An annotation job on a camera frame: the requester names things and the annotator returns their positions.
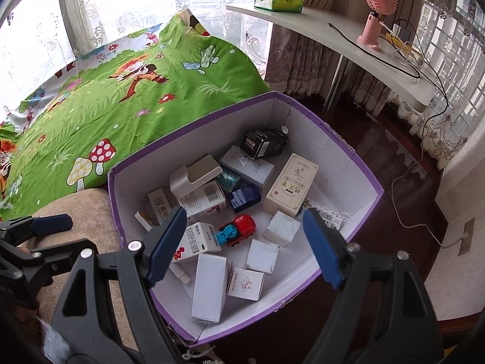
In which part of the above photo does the green cartoon printed blanket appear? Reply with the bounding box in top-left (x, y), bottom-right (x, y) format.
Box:
top-left (0, 8), bottom-right (271, 222)

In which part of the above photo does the white cable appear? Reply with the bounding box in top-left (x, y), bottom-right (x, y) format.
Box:
top-left (390, 155), bottom-right (467, 249)

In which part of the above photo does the white curved desk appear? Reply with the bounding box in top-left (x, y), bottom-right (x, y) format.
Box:
top-left (225, 2), bottom-right (440, 112)

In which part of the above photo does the pink desk fan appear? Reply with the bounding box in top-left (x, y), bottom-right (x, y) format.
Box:
top-left (358, 0), bottom-right (398, 52)

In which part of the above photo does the narrow white box gold print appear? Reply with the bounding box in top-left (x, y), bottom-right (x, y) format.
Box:
top-left (147, 187), bottom-right (179, 228)

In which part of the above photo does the small plain white box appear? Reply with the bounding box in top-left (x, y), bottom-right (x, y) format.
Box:
top-left (245, 239), bottom-right (280, 275)

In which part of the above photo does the white box red print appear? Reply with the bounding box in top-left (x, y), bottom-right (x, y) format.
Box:
top-left (170, 222), bottom-right (222, 264)

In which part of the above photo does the red and blue toy car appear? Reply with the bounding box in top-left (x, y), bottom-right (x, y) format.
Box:
top-left (216, 214), bottom-right (256, 248)

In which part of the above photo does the black cable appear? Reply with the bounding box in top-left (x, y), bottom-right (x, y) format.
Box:
top-left (328, 19), bottom-right (450, 163)

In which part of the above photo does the white toy basketball hoop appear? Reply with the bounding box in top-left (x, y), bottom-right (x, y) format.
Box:
top-left (169, 155), bottom-right (223, 200)

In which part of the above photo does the person's left forearm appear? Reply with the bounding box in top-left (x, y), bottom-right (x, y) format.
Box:
top-left (0, 299), bottom-right (72, 364)

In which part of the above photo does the white lace curtain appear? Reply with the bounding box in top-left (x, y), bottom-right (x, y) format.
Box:
top-left (0, 0), bottom-right (285, 95)
top-left (398, 0), bottom-right (485, 171)

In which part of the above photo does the beige box with hand drawing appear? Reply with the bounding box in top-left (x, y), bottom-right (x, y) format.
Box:
top-left (262, 153), bottom-right (319, 217)

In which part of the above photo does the purple cardboard box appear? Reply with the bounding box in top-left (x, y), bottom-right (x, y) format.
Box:
top-left (107, 91), bottom-right (385, 346)

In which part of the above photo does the teal box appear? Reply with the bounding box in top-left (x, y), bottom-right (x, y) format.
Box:
top-left (216, 170), bottom-right (242, 192)

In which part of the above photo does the white medicine box with barcode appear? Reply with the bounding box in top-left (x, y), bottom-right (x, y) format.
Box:
top-left (177, 180), bottom-right (228, 224)

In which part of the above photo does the large plain white box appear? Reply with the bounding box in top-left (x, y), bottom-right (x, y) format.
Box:
top-left (190, 253), bottom-right (232, 324)

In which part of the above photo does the white and grey box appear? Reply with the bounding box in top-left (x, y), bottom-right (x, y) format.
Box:
top-left (221, 145), bottom-right (275, 190)

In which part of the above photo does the white cube box shiny wrap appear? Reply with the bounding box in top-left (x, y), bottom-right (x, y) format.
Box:
top-left (262, 210), bottom-right (302, 247)

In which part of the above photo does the metal wall socket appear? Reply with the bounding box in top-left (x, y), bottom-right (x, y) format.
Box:
top-left (458, 218), bottom-right (476, 256)

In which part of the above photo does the black box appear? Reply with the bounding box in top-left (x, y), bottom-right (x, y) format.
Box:
top-left (239, 128), bottom-right (289, 160)

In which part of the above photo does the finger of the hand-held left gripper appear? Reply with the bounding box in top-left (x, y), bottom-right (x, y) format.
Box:
top-left (17, 238), bottom-right (99, 285)
top-left (0, 214), bottom-right (73, 247)

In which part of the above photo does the small white tube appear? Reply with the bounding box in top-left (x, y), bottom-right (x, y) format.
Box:
top-left (169, 263), bottom-right (192, 285)

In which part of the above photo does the green and white packet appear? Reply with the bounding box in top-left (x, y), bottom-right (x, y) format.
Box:
top-left (303, 198), bottom-right (348, 231)

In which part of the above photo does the white charger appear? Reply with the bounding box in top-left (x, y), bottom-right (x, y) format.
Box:
top-left (392, 23), bottom-right (413, 42)

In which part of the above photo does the navy blue box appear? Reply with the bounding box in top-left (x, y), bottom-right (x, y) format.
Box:
top-left (230, 183), bottom-right (263, 214)

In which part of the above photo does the white box small line drawing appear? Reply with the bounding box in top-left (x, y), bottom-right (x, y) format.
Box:
top-left (226, 267), bottom-right (265, 301)

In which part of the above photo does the beige plush cushion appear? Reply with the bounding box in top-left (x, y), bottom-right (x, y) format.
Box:
top-left (0, 187), bottom-right (141, 353)

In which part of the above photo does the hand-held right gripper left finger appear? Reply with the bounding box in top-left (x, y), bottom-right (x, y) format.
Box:
top-left (49, 205), bottom-right (188, 364)

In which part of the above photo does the brown curtain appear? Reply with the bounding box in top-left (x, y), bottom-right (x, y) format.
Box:
top-left (263, 0), bottom-right (402, 118)

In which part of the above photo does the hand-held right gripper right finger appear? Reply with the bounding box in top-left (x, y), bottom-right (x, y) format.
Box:
top-left (302, 208), bottom-right (446, 364)

